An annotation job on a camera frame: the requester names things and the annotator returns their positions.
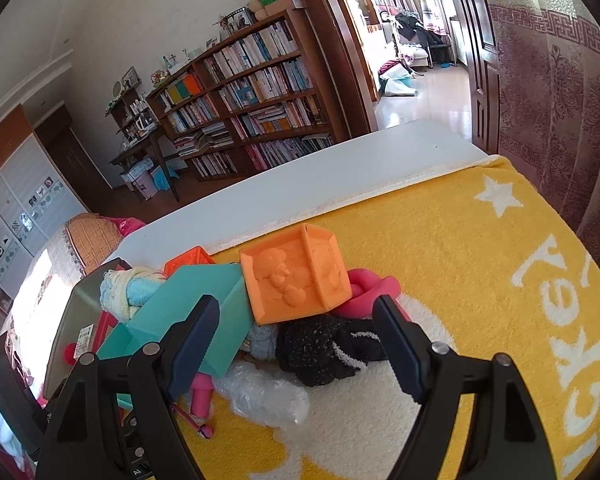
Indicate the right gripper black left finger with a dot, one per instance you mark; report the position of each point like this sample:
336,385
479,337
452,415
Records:
84,438

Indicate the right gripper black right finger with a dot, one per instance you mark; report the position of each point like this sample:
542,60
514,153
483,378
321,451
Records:
506,438

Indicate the teal cardboard box lid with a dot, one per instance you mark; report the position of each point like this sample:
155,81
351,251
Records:
173,302

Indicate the clear plastic bag wad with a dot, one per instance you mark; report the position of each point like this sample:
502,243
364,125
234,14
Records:
265,398

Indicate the orange rubber cube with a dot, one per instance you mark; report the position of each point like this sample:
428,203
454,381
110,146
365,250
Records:
295,273
192,257

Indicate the pink foam twist roller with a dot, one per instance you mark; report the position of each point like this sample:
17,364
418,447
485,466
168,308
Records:
366,287

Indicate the black fuzzy sock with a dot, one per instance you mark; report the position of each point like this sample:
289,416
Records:
322,348

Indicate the red metal tin box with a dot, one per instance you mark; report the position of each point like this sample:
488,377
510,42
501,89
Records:
82,309

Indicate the bed with red blanket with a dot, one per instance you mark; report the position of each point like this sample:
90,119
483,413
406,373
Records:
38,307

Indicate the grey knitted sock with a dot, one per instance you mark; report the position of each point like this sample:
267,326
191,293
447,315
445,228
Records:
260,342

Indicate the orange checked pillow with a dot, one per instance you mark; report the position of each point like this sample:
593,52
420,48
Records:
92,239

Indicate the white wardrobe with stickers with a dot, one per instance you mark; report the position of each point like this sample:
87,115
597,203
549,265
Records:
35,202

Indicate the yellow white towel mat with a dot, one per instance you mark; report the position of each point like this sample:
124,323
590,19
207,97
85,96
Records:
485,265

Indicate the wooden bookshelf with books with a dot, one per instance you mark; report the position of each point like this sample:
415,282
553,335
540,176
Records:
258,99

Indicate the purple patterned curtain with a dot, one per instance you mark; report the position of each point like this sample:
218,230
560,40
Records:
550,110

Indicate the dark wooden door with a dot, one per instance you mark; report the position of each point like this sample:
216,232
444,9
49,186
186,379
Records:
484,79

